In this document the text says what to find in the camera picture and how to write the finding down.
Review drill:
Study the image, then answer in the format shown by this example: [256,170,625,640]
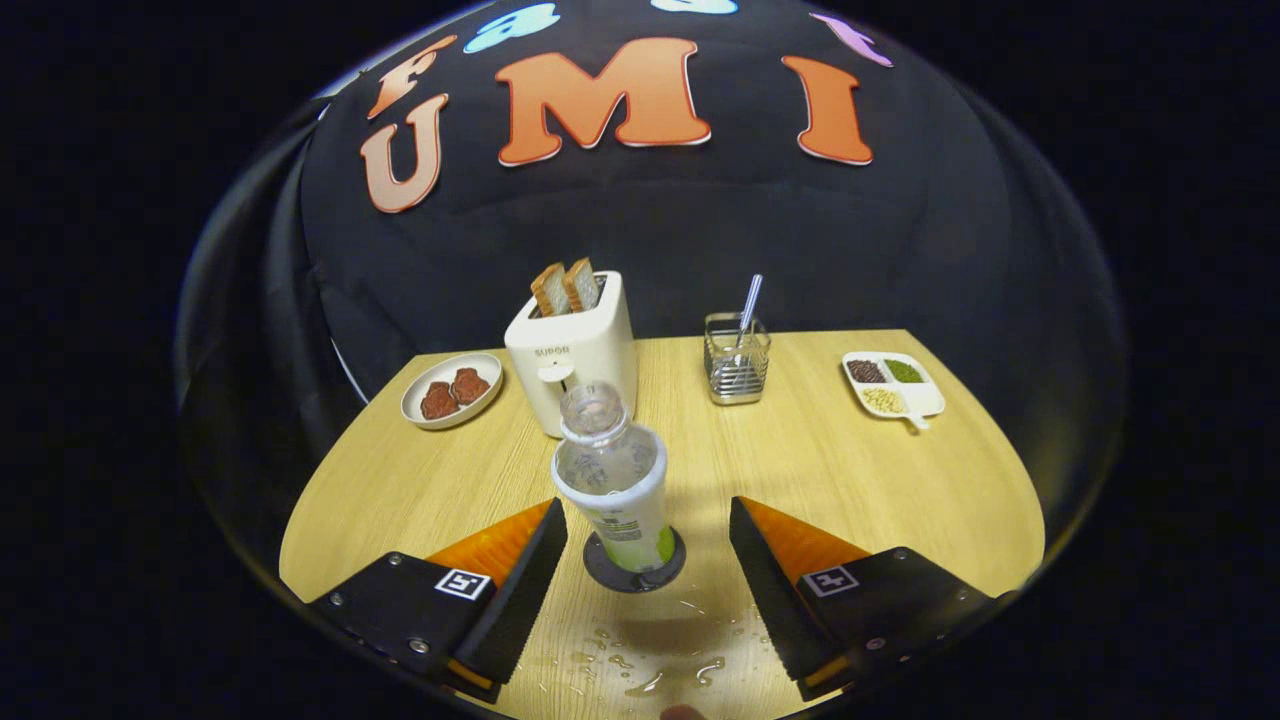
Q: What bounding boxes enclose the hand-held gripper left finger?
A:
[308,497,569,704]

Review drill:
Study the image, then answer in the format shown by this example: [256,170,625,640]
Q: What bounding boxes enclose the small round white plate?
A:
[400,352,505,431]

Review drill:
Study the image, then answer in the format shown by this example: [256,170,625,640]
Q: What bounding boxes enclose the wooden table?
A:
[278,329,1047,720]

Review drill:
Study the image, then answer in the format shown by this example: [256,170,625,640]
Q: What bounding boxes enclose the toasted bread slice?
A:
[530,263,573,318]
[562,257,602,312]

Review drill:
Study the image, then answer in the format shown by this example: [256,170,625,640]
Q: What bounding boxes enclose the dark round coaster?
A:
[583,527,688,594]

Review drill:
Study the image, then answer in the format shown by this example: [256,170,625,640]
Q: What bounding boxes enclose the white toaster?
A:
[503,270,640,439]

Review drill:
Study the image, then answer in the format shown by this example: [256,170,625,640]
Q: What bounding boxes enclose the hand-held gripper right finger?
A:
[728,496,1001,704]

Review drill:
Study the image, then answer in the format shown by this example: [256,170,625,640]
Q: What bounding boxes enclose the clear plastic juice bottle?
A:
[551,381,677,574]

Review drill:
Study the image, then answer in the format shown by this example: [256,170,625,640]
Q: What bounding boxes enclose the metal wire utensil holder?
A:
[703,312,772,406]

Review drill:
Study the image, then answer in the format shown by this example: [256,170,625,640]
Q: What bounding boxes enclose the white divided dish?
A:
[842,351,947,432]

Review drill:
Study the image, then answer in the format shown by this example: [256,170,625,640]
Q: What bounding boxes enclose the silver straw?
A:
[735,274,764,346]

